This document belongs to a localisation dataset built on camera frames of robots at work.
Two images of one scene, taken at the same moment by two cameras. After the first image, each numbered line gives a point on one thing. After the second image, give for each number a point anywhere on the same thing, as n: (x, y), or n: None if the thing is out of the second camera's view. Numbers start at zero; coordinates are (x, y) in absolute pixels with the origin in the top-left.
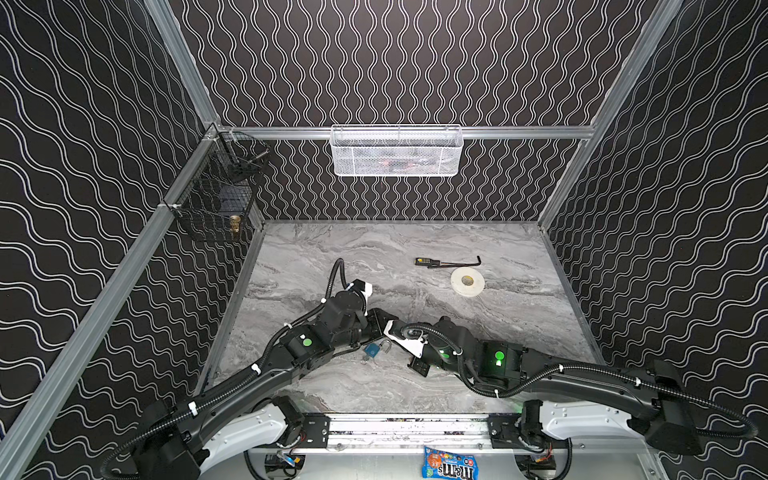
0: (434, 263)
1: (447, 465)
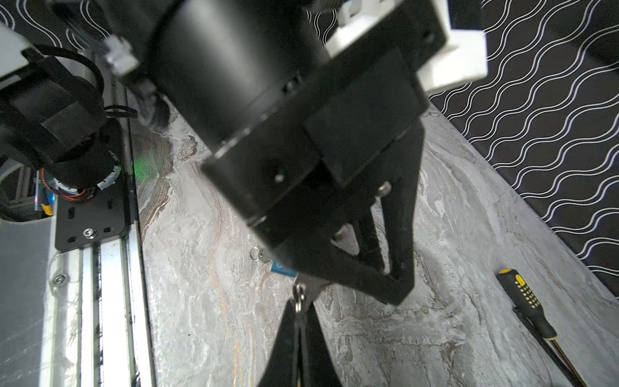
0: (532, 306)
1: None
